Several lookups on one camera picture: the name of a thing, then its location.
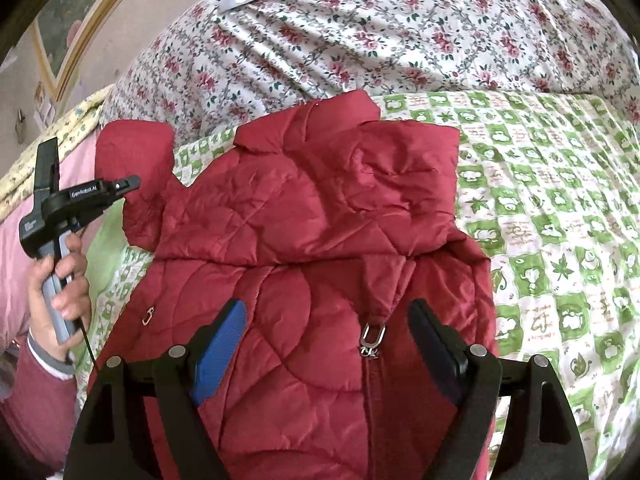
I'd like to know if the person's left hand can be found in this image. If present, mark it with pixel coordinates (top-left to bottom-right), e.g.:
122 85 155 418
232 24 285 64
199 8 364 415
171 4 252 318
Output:
27 235 92 361

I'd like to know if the red quilted blanket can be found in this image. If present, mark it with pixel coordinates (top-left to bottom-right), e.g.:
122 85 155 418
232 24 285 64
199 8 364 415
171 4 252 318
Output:
82 89 501 480

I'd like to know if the gold framed wall picture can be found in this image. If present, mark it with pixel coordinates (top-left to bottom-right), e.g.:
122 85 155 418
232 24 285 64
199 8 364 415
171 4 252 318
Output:
30 0 167 102

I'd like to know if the floral rose duvet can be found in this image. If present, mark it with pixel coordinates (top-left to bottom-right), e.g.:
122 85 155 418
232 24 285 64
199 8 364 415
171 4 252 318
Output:
100 0 640 153

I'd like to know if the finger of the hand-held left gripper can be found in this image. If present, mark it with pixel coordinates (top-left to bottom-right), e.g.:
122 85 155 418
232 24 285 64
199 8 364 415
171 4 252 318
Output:
102 175 142 201

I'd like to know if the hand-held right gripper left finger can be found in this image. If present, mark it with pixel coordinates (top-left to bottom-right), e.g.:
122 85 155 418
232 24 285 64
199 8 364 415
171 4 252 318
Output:
62 297 248 480

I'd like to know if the person's left forearm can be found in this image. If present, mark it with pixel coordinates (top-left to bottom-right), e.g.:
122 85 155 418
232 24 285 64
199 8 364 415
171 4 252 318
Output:
0 329 96 468

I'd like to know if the pale wall sticker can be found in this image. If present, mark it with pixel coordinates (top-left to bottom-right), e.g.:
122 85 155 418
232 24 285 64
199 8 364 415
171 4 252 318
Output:
34 82 58 126

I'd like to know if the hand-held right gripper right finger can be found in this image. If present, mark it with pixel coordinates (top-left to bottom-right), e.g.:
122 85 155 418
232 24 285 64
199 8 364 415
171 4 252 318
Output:
407 298 591 480

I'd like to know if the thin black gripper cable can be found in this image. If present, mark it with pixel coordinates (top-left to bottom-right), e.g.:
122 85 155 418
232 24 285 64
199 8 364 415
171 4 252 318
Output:
76 316 99 372

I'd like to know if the green checked blanket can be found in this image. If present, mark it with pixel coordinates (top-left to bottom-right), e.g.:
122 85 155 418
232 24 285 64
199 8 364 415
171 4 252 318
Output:
90 91 640 480

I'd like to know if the pink blanket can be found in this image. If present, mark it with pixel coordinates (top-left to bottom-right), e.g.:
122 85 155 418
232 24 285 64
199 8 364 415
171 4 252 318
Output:
0 135 121 353

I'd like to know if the yellow floral cloth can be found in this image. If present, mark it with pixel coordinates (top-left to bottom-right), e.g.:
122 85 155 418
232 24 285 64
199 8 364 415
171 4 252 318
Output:
0 85 116 217

